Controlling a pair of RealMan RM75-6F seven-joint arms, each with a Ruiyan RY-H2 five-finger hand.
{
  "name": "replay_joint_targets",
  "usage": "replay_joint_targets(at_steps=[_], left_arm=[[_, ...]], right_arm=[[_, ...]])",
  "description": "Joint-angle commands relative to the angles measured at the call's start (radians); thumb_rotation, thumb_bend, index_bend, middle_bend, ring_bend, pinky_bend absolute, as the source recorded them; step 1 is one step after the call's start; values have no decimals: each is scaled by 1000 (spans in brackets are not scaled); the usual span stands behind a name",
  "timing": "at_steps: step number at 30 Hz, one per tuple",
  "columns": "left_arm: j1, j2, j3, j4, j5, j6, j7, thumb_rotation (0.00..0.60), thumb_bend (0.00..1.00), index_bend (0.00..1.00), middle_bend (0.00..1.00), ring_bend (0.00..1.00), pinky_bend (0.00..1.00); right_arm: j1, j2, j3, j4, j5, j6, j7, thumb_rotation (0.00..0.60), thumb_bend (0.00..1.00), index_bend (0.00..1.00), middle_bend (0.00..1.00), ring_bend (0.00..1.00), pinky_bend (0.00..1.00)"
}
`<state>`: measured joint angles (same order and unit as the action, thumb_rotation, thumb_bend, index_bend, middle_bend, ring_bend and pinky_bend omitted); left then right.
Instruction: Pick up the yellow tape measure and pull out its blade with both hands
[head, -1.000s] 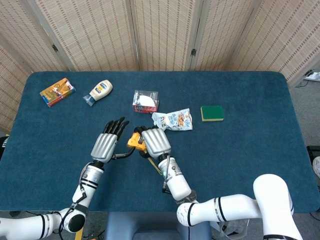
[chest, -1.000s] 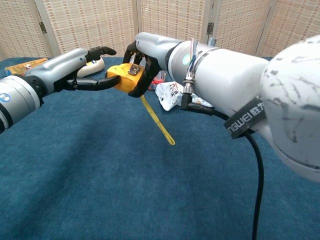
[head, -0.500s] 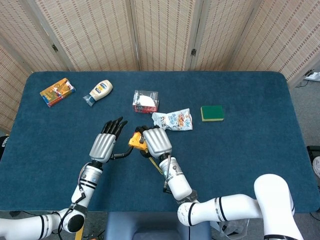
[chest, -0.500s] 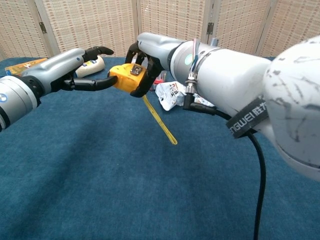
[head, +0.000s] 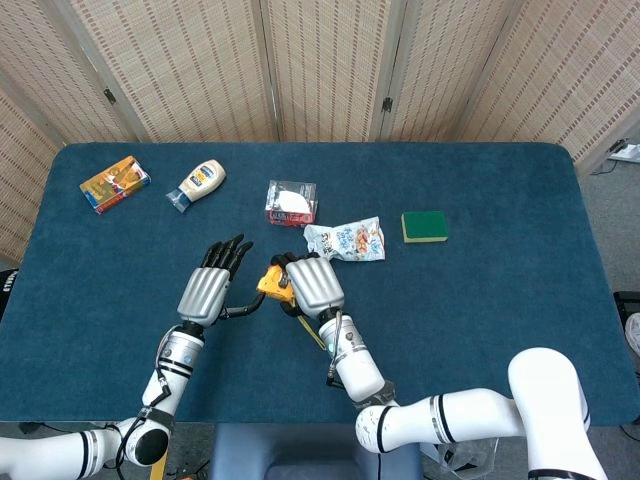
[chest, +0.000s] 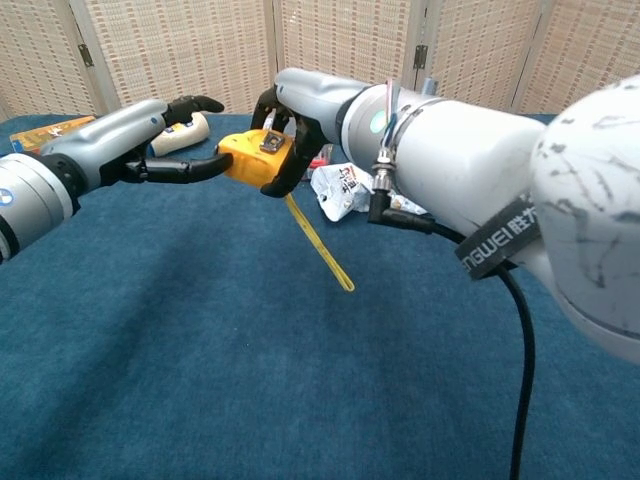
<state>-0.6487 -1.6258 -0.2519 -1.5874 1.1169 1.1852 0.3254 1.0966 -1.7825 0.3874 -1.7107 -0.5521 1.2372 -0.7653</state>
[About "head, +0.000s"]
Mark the black bag with white print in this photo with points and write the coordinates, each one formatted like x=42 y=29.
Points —
x=6 y=292

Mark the blue table cloth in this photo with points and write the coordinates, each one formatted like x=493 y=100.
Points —
x=500 y=300

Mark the woven folding screen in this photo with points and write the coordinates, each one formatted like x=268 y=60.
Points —
x=325 y=65

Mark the blue grey robot torso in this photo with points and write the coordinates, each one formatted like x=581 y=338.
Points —
x=280 y=450

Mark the clear box of red clips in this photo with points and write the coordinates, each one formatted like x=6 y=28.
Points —
x=291 y=202

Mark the white power strip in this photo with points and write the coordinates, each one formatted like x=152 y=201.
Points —
x=627 y=152

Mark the orange snack box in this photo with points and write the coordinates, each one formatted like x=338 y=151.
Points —
x=115 y=184

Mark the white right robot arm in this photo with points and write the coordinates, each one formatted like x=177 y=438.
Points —
x=475 y=415

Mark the black box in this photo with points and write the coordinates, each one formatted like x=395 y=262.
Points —
x=622 y=302

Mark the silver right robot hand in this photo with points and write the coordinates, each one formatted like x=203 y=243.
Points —
x=315 y=285

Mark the white mayonnaise squeeze bottle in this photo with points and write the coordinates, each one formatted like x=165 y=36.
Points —
x=202 y=180

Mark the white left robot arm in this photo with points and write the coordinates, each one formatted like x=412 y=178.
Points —
x=175 y=360

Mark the yellow tape measure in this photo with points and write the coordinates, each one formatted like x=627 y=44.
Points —
x=270 y=282

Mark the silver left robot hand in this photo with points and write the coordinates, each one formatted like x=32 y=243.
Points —
x=202 y=295

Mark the metal screen hinge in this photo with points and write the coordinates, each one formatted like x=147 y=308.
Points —
x=110 y=96
x=387 y=104

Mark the green and yellow sponge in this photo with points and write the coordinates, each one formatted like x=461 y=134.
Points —
x=424 y=226

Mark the crumpled white snack bag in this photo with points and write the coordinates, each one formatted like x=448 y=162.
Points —
x=350 y=240

